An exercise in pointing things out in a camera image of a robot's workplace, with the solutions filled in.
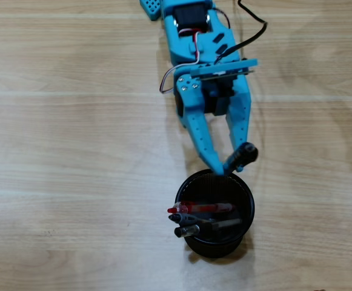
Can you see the red clear pen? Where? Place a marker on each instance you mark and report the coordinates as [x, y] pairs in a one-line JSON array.
[[206, 208]]

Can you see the grey grip clear pen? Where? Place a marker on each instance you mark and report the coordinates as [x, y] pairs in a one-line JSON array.
[[187, 219]]

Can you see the black retractable pen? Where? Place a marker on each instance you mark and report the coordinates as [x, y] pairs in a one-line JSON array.
[[243, 154]]

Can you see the wrist camera on blue mount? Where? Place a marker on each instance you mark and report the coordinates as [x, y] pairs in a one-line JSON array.
[[224, 68]]

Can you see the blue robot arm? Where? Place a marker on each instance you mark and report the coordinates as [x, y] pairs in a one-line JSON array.
[[168, 18]]

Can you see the black capped clear pen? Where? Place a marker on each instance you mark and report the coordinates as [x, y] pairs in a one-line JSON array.
[[187, 231]]

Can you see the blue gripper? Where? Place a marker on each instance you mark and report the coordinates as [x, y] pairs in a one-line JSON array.
[[194, 104]]

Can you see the black mesh pen holder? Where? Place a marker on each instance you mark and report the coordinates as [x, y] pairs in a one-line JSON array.
[[218, 188]]

